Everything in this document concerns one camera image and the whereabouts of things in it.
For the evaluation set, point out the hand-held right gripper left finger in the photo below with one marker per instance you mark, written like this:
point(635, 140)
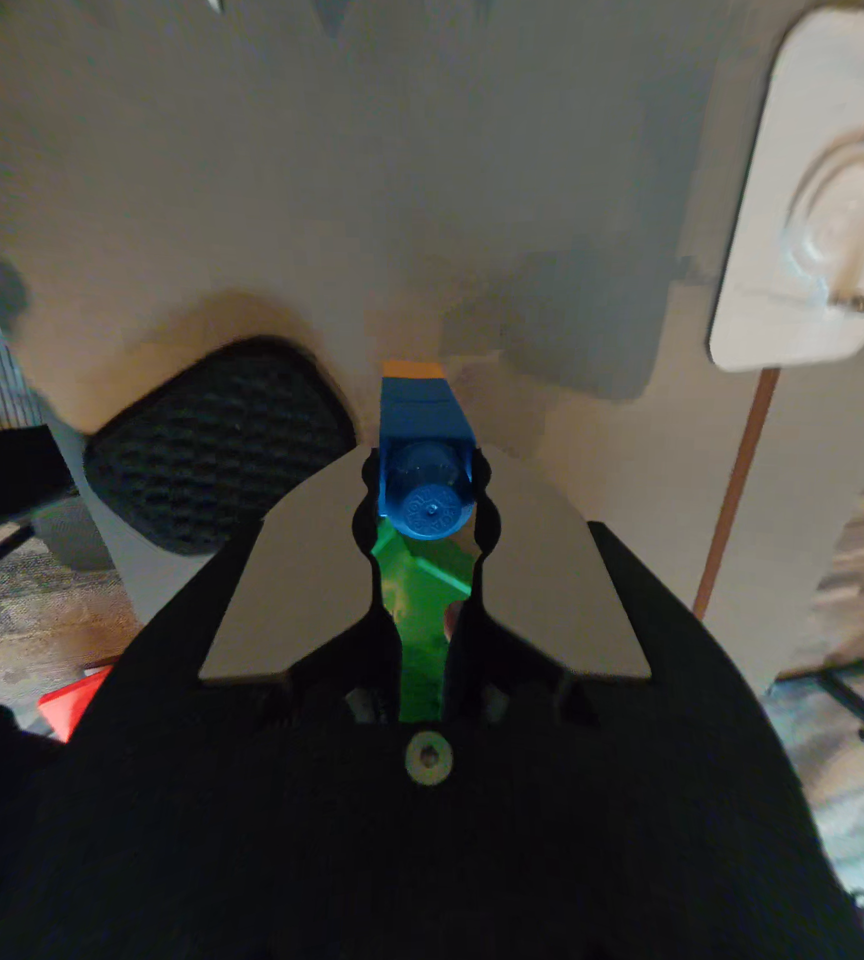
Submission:
point(289, 585)

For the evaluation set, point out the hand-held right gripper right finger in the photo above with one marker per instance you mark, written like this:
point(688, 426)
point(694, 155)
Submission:
point(559, 585)

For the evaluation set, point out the green plastic bin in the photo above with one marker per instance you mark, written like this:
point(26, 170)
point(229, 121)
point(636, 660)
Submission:
point(421, 637)

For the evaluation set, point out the blue mega block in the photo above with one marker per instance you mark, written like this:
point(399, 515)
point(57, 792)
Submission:
point(421, 427)

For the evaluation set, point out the orange mega block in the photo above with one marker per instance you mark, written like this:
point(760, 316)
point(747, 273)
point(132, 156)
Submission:
point(413, 369)

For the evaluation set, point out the black mesh mat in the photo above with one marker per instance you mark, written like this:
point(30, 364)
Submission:
point(214, 442)

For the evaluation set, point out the red plastic object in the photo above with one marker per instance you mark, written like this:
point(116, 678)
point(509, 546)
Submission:
point(72, 705)

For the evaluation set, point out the white document stand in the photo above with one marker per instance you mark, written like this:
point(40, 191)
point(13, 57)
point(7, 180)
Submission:
point(762, 262)

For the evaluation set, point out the black metal frame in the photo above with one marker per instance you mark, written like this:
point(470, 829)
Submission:
point(844, 694)

